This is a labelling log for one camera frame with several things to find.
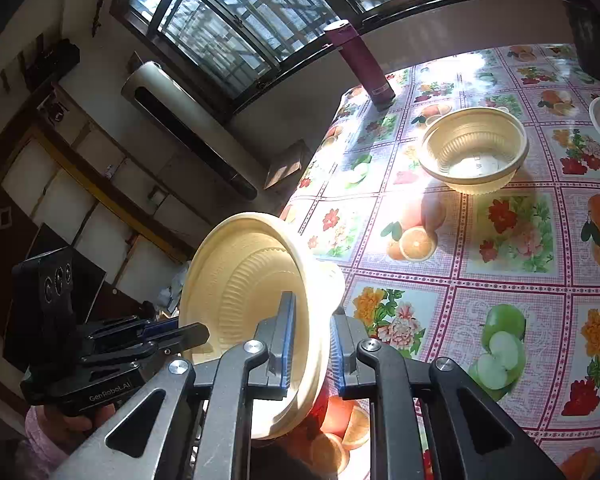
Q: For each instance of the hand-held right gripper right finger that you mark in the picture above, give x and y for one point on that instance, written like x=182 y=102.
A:
x=337 y=360

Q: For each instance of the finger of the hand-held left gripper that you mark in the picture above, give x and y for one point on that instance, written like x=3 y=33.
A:
x=157 y=328
x=187 y=336

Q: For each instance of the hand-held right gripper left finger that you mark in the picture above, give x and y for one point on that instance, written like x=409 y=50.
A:
x=286 y=347

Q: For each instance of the cream plastic bowl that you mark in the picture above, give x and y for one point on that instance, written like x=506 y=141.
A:
x=240 y=280
x=472 y=152

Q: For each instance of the person's left forearm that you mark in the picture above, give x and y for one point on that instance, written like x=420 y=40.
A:
x=37 y=442

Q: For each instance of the person's left hand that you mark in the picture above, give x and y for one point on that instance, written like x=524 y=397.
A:
x=77 y=422

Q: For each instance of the cardboard box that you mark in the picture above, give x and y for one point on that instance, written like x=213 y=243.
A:
x=285 y=165

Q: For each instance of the floral fruit print tablecloth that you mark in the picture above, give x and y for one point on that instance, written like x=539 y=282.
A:
x=505 y=270

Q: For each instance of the white tower air conditioner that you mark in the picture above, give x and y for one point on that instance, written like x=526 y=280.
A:
x=190 y=125

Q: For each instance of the maroon thermos bottle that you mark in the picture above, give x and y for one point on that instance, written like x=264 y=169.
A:
x=362 y=65

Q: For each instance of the barred window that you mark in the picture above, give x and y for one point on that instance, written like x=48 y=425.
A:
x=260 y=10

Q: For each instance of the black electric kettle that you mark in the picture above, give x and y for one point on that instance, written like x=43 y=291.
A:
x=597 y=35

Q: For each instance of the wall socket box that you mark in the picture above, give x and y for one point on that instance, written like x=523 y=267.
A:
x=155 y=197

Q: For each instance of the black wall speaker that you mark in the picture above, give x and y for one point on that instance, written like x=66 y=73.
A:
x=55 y=62

